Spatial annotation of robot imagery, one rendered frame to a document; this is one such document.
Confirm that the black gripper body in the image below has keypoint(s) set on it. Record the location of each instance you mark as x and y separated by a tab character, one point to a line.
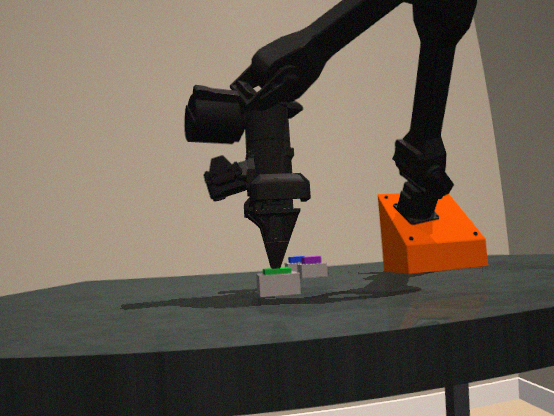
275	186

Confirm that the green button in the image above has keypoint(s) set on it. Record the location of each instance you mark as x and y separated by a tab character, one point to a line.
278	282

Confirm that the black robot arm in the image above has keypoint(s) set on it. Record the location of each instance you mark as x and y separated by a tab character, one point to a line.
285	68

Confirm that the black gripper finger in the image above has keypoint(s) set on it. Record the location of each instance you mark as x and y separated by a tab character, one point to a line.
277	226
256	223

